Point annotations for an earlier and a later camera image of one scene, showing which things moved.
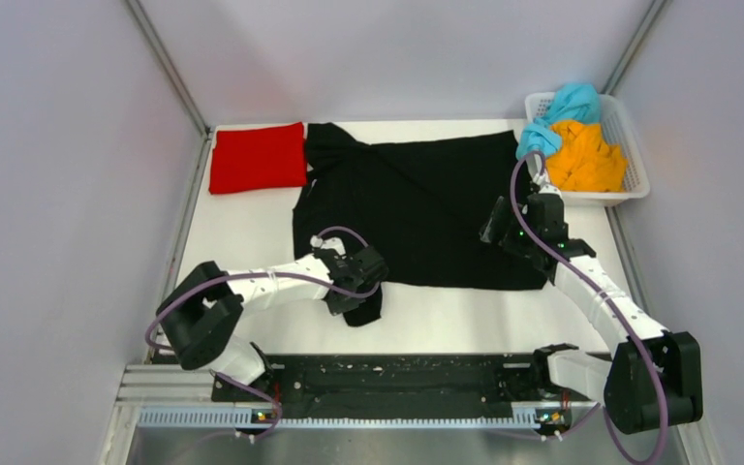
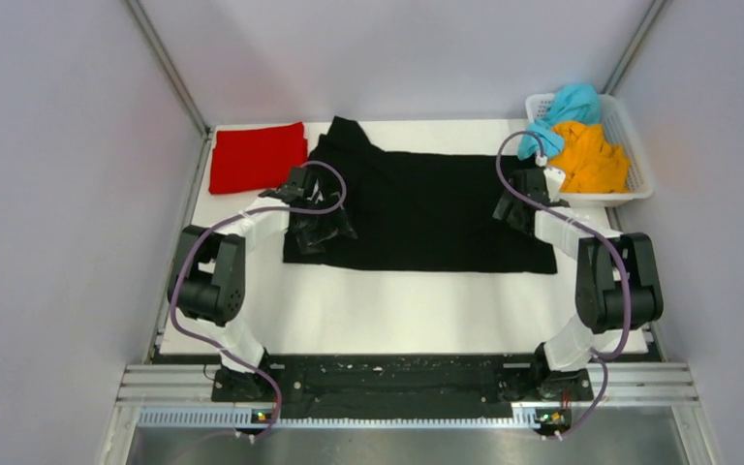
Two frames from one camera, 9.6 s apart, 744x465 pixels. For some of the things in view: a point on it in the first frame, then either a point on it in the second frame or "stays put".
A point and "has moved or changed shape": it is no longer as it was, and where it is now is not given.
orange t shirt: [586, 162] stays put
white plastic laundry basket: [616, 128] stays put
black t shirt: [422, 206] has moved or changed shape
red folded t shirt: [260, 158] stays put
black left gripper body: [337, 306] to [319, 227]
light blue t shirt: [572, 102] stays put
